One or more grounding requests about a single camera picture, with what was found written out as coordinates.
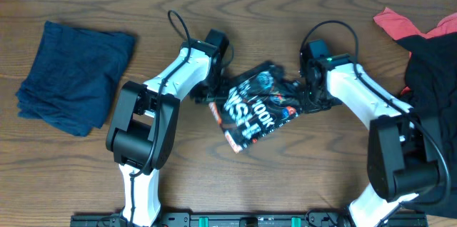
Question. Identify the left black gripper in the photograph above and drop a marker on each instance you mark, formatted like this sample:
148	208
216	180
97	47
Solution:
225	86

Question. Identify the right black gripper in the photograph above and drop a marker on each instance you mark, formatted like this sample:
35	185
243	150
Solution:
308	106

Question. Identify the black orange-patterned jersey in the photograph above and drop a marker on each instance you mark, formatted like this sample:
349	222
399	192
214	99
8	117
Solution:
256	103

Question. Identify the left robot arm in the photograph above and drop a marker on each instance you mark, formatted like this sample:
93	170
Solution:
143	127

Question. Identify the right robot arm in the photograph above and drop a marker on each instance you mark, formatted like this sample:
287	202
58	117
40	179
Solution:
406	167

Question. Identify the red garment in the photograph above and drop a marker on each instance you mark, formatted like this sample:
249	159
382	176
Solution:
407	27

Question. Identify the black garment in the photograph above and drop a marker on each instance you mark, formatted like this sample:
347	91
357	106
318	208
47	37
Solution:
444	107

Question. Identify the folded dark blue cloth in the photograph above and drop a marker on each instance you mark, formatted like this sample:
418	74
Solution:
74	77

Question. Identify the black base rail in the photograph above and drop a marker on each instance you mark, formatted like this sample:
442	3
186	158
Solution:
310	219

